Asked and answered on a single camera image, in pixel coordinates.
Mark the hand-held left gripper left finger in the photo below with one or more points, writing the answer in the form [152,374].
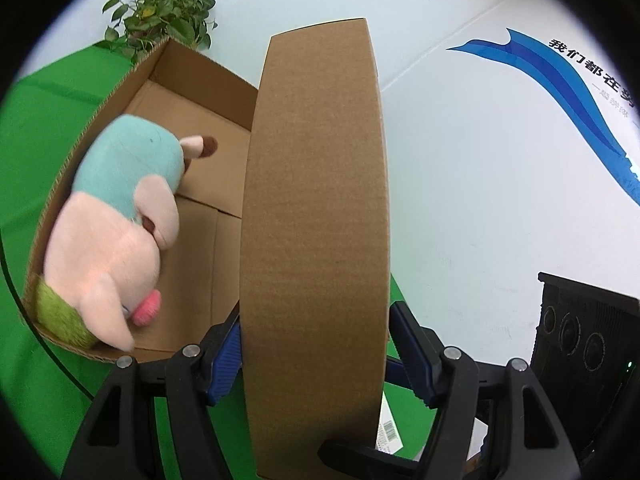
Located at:
[227,360]

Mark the green potted plant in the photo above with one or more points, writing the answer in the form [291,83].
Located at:
[155,15]

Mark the white carton with green label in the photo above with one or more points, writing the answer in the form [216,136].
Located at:
[387,430]

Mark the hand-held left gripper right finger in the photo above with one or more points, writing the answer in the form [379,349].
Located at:
[407,350]

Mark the pink pig plush toy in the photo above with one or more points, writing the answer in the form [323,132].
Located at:
[100,240]

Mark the brown cardboard box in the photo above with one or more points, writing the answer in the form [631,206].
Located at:
[200,260]
[30,160]

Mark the black speaker cabinet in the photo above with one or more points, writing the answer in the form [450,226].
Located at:
[575,335]

